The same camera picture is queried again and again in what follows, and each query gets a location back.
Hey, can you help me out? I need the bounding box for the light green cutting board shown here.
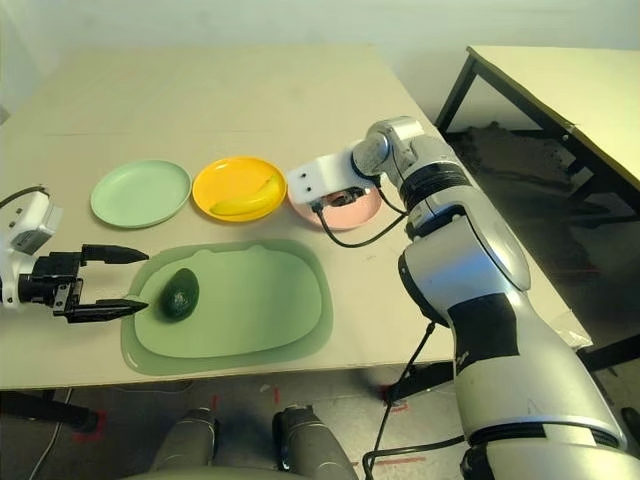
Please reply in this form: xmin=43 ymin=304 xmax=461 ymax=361
xmin=133 ymin=243 xmax=322 ymax=359

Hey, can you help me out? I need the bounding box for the grey robot leg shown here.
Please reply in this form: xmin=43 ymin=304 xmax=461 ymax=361
xmin=272 ymin=404 xmax=359 ymax=480
xmin=149 ymin=407 xmax=221 ymax=474

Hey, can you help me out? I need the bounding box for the grey robot right leg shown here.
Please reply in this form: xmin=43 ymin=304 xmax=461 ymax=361
xmin=272 ymin=404 xmax=359 ymax=480

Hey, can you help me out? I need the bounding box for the dark green translucent tray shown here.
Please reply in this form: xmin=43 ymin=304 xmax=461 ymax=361
xmin=119 ymin=238 xmax=335 ymax=375

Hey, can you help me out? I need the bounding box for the yellow-orange plastic plate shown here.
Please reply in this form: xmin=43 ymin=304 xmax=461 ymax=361
xmin=192 ymin=156 xmax=289 ymax=223

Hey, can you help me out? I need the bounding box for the dark green avocado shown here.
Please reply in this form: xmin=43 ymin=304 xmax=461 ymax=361
xmin=158 ymin=267 xmax=201 ymax=321

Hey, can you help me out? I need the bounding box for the clear plastic film scrap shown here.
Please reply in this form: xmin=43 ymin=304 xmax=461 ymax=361
xmin=552 ymin=312 xmax=594 ymax=349

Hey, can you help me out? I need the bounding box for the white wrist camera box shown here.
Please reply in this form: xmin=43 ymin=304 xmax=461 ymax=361
xmin=0 ymin=188 xmax=65 ymax=309
xmin=287 ymin=153 xmax=381 ymax=207

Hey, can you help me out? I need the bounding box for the beige table with black frame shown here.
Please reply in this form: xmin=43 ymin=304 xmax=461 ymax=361
xmin=433 ymin=44 xmax=640 ymax=224

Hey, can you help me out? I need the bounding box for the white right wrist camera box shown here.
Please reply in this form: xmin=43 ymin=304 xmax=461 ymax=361
xmin=287 ymin=153 xmax=381 ymax=207

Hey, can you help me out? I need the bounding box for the yellow banana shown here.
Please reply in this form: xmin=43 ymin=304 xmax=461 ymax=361
xmin=208 ymin=173 xmax=284 ymax=218

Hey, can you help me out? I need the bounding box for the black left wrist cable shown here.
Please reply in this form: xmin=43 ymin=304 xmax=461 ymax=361
xmin=0 ymin=185 xmax=51 ymax=209

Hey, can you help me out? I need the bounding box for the red floor tape strip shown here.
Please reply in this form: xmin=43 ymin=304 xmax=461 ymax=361
xmin=374 ymin=453 xmax=426 ymax=466
xmin=72 ymin=409 xmax=109 ymax=444

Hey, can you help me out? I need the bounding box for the pink plate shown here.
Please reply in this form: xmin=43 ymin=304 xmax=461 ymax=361
xmin=287 ymin=189 xmax=384 ymax=232

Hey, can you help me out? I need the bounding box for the mint green plate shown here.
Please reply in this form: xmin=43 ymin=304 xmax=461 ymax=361
xmin=89 ymin=159 xmax=193 ymax=230

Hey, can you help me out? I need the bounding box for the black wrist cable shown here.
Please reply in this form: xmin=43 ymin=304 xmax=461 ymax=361
xmin=313 ymin=139 xmax=411 ymax=249
xmin=0 ymin=185 xmax=51 ymax=209

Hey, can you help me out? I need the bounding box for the pale green robot torso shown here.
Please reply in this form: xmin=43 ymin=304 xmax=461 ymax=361
xmin=119 ymin=464 xmax=301 ymax=480

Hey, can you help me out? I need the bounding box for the grey robot left leg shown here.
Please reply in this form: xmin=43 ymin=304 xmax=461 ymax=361
xmin=149 ymin=407 xmax=221 ymax=474

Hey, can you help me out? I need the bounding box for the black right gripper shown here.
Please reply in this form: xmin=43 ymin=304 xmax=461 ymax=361
xmin=322 ymin=187 xmax=366 ymax=209

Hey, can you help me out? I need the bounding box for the long black right arm cable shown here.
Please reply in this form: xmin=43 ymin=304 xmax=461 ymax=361
xmin=362 ymin=321 xmax=469 ymax=480

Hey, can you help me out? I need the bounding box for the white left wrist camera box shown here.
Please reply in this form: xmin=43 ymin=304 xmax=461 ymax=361
xmin=0 ymin=188 xmax=65 ymax=309

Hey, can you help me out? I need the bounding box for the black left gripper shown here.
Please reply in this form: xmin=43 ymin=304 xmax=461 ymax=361
xmin=17 ymin=243 xmax=150 ymax=324

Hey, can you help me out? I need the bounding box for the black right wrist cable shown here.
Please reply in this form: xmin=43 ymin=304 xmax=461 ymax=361
xmin=313 ymin=139 xmax=411 ymax=249

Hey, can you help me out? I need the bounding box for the black table leg bar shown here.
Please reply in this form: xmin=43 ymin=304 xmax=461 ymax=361
xmin=0 ymin=389 xmax=99 ymax=434
xmin=574 ymin=319 xmax=640 ymax=374

